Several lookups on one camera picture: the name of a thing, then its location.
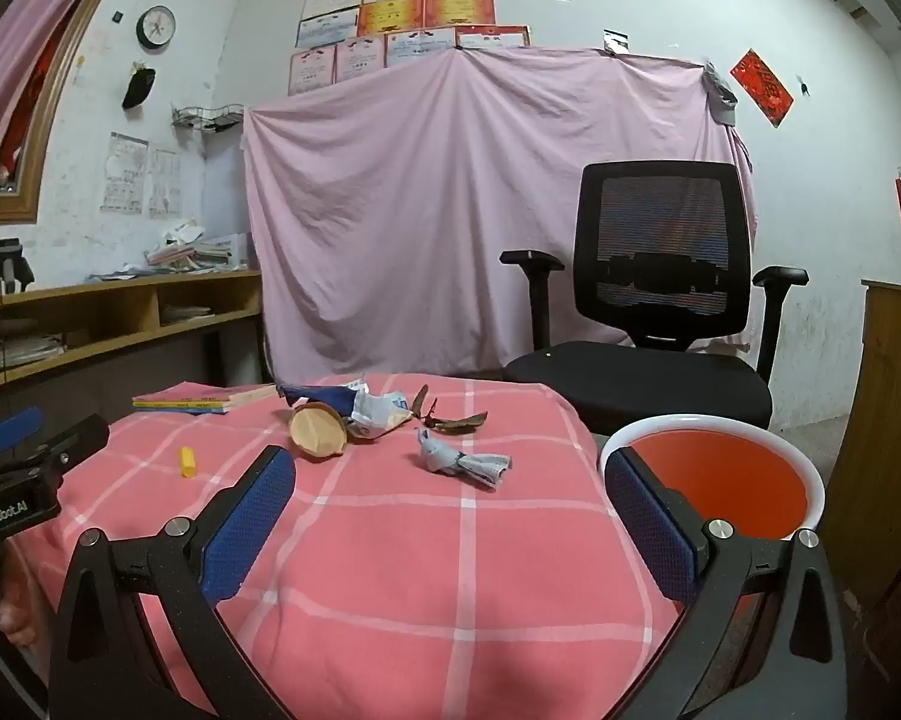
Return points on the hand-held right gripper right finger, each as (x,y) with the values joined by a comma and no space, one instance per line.
(649,525)

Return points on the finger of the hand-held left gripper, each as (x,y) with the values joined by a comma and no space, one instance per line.
(15,426)
(82,439)

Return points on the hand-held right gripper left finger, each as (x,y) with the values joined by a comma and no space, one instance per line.
(247,532)

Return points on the orange bin with white rim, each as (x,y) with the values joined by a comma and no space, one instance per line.
(720,465)

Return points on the tan round shell piece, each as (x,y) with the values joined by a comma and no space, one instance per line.
(315,431)

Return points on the dark blue wrapper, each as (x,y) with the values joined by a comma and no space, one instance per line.
(315,395)

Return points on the white snack wrapper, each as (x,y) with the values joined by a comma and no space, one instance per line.
(379,416)

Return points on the grey paper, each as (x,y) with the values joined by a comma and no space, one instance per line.
(450,457)

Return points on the dried brown leaf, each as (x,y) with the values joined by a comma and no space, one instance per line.
(420,401)

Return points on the person's left hand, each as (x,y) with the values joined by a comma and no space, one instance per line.
(15,622)

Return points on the stack of shelf papers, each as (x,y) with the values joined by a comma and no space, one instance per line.
(22,351)

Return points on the small yellow block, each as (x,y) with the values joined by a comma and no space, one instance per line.
(187,463)

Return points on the yellow-edged book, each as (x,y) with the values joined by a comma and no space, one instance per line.
(180,408)

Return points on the pink book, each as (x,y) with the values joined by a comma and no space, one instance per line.
(202,394)

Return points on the wooden shelf unit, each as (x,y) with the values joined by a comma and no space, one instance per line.
(135,307)

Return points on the black clamp device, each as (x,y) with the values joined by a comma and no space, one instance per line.
(4,266)

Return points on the pink checked tablecloth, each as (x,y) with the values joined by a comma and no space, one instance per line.
(420,577)

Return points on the pile of papers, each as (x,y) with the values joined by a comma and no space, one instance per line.
(195,251)

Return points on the wooden cabinet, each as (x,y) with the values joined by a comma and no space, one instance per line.
(885,405)

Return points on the black mesh office chair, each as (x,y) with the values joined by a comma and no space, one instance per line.
(660,240)

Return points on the black hanging pouch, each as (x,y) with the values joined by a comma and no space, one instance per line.
(139,88)

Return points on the pink hanging sheet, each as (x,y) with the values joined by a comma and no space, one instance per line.
(390,202)

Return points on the pink curtain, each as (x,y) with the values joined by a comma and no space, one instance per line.
(15,52)

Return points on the grey tape wad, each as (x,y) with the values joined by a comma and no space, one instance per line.
(722,94)

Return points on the silver foil patch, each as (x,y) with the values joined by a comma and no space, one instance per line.
(615,41)

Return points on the white wall calendar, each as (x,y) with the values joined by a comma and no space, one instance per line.
(124,172)

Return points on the wooden window frame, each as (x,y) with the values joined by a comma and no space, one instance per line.
(52,127)

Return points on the round wall clock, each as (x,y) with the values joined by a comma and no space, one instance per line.
(155,26)

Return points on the red wall poster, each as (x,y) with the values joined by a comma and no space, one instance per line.
(761,86)

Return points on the black wall hook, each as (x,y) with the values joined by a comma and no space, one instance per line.
(803,86)

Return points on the group of wall certificates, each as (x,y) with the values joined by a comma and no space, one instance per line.
(390,15)

